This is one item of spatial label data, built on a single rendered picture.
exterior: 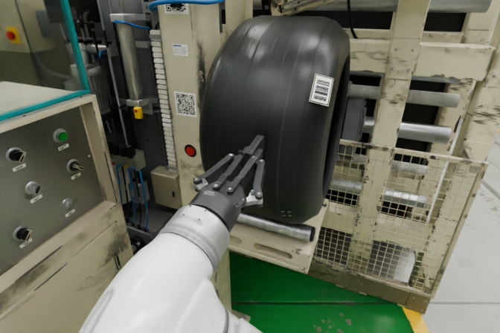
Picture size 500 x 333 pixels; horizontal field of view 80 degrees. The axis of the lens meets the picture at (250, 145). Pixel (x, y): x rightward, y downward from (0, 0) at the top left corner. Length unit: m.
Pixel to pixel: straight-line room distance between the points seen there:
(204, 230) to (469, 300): 1.96
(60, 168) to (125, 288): 0.66
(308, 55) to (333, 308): 1.50
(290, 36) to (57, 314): 0.97
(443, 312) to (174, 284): 1.85
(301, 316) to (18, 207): 1.41
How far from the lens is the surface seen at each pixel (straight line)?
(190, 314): 0.37
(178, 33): 0.90
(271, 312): 1.83
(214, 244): 0.41
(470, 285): 2.32
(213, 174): 0.53
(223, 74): 0.68
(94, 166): 1.05
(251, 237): 0.94
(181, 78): 0.92
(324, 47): 0.69
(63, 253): 1.02
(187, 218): 0.41
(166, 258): 0.37
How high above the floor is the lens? 1.51
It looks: 26 degrees down
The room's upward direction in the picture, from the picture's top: straight up
